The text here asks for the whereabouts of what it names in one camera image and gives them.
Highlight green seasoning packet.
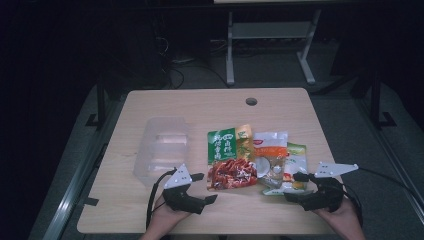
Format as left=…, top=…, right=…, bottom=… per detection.
left=206, top=123, right=259, bottom=192

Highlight person's left hand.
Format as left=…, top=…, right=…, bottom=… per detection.
left=149, top=195, right=192, bottom=233

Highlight white orange food packet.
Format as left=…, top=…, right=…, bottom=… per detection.
left=252, top=130, right=289, bottom=190

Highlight clear plastic container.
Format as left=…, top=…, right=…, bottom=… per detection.
left=133, top=115, right=190, bottom=186

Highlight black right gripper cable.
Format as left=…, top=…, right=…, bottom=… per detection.
left=343, top=166, right=424, bottom=228

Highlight white green food packet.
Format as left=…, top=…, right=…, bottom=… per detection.
left=261, top=142, right=314, bottom=197

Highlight person's right hand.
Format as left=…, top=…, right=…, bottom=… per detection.
left=313, top=196, right=363, bottom=232

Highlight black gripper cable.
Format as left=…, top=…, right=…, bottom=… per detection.
left=343, top=166, right=424, bottom=228
left=145, top=168, right=178, bottom=231

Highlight black metal stand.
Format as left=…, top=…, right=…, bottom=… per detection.
left=369, top=70, right=398, bottom=130

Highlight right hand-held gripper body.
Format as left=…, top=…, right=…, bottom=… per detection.
left=301, top=162, right=359, bottom=213

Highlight silver metal rail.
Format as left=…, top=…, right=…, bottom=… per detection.
left=41, top=99, right=126, bottom=240

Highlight black floor cables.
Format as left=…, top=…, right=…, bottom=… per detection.
left=156, top=35, right=231, bottom=90

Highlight grey metal table frame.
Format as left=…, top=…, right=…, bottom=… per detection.
left=225, top=9, right=323, bottom=86

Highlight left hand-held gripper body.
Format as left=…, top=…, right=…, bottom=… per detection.
left=162, top=163, right=206, bottom=215

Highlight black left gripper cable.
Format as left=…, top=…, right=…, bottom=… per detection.
left=145, top=168, right=178, bottom=231

